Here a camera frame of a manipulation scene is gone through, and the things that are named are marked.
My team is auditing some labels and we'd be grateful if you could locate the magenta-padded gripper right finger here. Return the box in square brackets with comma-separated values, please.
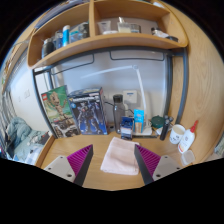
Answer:
[134, 144, 184, 186]

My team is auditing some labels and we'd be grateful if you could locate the bed with teal bedding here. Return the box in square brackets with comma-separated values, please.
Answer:
[3, 116, 52, 166]

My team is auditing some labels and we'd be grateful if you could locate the white lotion bottle red cap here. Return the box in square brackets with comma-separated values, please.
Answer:
[177, 119, 200, 155]

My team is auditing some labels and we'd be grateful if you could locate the white mug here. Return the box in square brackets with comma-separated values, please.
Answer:
[169, 123, 187, 145]

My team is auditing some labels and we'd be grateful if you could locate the patterned teal hanging cloth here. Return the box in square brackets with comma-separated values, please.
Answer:
[213, 132, 224, 158]

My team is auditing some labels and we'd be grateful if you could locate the blue robot model box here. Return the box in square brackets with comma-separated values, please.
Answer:
[67, 87, 109, 136]

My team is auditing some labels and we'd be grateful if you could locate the clear bottle with black cap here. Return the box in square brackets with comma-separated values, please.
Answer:
[112, 94, 126, 134]

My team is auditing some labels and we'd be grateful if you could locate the dark metal frame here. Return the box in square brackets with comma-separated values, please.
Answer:
[31, 46, 190, 139]

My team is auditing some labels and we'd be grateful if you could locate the pale pink towel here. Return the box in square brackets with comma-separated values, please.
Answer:
[100, 136, 141, 176]

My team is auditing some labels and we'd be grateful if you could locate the wooden shelf unit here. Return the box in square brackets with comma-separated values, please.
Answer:
[27, 0, 189, 70]

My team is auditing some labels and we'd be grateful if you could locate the green toy figure box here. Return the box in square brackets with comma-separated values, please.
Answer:
[40, 85, 81, 139]

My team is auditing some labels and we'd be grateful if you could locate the black cylindrical device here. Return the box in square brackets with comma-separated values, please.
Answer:
[159, 115, 175, 141]

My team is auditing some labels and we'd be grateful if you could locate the white wall socket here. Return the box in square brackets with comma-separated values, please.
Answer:
[122, 89, 138, 105]

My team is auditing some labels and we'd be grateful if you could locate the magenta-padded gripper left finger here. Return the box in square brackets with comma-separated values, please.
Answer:
[43, 144, 94, 187]

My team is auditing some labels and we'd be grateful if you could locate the clear plastic container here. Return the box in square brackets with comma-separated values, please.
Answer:
[180, 149, 196, 168]

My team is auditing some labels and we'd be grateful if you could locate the dark green round case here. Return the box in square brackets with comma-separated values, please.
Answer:
[150, 115, 166, 130]

